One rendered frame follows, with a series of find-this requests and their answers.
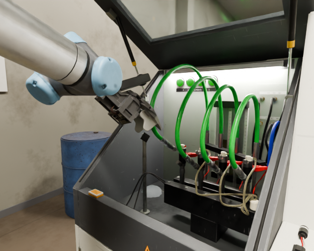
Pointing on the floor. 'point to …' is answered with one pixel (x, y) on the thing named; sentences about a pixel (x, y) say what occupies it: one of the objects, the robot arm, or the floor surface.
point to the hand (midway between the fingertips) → (156, 125)
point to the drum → (78, 160)
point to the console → (309, 135)
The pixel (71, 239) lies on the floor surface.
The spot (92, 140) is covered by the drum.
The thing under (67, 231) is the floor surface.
